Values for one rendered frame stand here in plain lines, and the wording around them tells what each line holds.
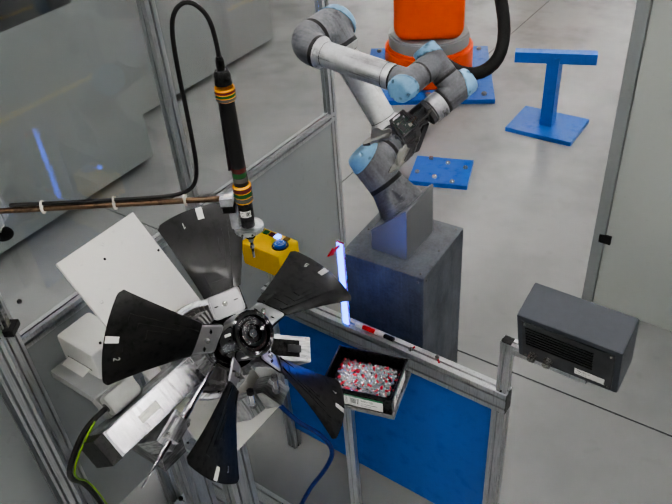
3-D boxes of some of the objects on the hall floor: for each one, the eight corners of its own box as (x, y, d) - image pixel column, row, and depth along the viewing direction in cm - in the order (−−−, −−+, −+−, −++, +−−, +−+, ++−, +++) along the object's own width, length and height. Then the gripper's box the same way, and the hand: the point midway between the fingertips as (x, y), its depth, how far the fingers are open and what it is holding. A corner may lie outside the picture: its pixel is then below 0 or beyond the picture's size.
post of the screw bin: (353, 533, 269) (339, 387, 220) (356, 526, 272) (343, 380, 222) (361, 535, 269) (349, 389, 219) (363, 528, 271) (352, 382, 222)
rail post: (477, 551, 261) (491, 408, 213) (482, 542, 263) (497, 399, 215) (487, 557, 259) (504, 414, 211) (492, 548, 261) (510, 405, 213)
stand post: (247, 575, 260) (200, 408, 203) (263, 555, 265) (222, 387, 209) (257, 582, 257) (212, 415, 201) (273, 562, 263) (234, 393, 207)
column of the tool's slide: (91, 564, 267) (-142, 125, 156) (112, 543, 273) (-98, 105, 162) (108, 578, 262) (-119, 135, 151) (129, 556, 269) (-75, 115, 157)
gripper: (408, 83, 207) (352, 129, 207) (448, 122, 201) (390, 169, 200) (412, 99, 215) (358, 142, 215) (450, 137, 209) (395, 182, 208)
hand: (377, 159), depth 210 cm, fingers open, 11 cm apart
